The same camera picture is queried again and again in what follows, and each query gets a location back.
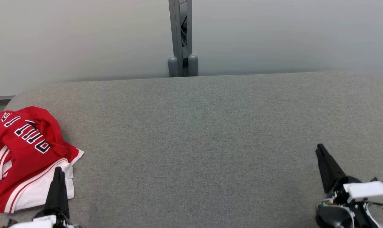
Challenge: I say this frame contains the red t-shirt with lettering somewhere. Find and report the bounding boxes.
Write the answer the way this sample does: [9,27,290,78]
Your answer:
[0,106,85,203]

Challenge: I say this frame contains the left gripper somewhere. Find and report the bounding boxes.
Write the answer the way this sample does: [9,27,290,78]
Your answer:
[8,167,81,228]

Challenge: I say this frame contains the grey metal partition post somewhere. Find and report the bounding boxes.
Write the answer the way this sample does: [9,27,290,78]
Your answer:
[168,0,193,77]

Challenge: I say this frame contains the grey cylindrical post foot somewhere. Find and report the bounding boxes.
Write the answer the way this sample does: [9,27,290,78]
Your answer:
[188,54,198,77]
[168,56,179,77]

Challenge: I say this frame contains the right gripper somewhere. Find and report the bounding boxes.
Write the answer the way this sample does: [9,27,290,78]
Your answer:
[315,143,383,228]

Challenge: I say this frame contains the black cables inside post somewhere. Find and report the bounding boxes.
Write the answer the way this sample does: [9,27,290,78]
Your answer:
[180,14,189,49]

